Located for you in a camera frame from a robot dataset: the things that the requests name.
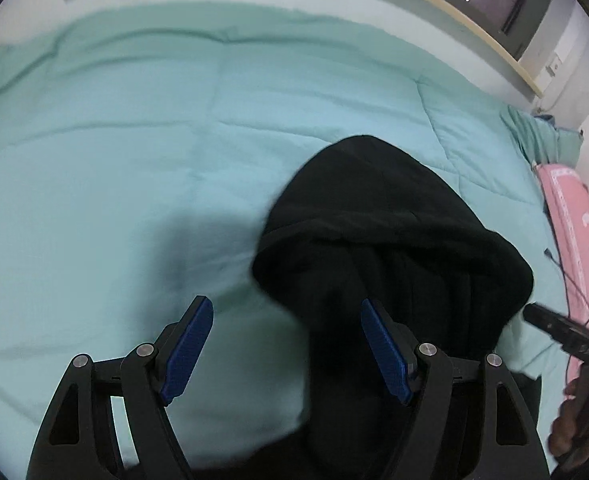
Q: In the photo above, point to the teal pillow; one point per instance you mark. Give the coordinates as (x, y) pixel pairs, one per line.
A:
(539, 135)

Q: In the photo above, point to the white wall socket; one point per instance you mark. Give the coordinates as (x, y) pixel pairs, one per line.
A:
(555, 65)

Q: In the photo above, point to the person's right hand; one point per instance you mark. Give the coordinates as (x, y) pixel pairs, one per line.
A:
(565, 417)

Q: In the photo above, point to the black hoodie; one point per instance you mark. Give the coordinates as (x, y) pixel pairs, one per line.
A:
(394, 240)

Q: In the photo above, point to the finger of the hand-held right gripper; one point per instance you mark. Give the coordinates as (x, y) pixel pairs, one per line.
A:
(556, 325)

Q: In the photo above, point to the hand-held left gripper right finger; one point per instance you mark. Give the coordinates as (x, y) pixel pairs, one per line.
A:
(385, 355)

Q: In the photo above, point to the teal quilted blanket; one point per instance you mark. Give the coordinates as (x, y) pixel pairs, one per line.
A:
(124, 170)

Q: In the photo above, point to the pink printed cloth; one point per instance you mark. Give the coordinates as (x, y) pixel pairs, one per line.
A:
(576, 220)

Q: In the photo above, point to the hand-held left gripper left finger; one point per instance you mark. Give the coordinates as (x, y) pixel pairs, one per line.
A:
(188, 351)

